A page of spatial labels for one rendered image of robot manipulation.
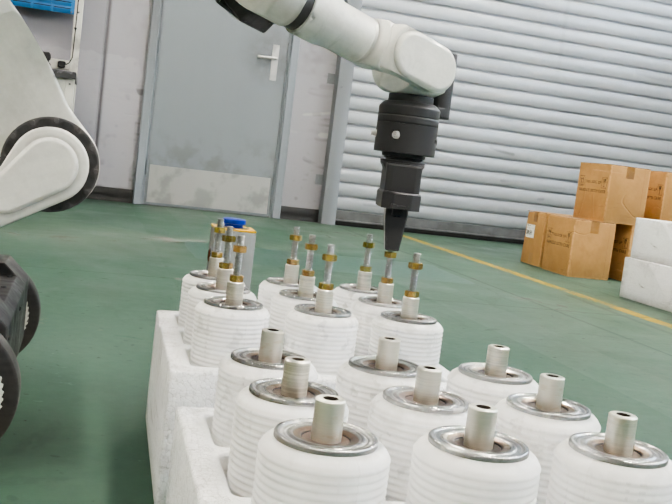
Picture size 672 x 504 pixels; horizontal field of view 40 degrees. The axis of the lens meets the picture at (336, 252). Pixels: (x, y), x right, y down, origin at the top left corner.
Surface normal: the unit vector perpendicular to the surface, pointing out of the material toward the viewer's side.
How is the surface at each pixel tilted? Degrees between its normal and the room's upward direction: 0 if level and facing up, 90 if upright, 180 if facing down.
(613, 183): 90
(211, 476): 0
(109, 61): 90
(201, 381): 90
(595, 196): 90
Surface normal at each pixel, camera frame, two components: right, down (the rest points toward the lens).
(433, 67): 0.54, 0.15
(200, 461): 0.12, -0.99
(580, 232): 0.24, 0.13
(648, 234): -0.95, -0.08
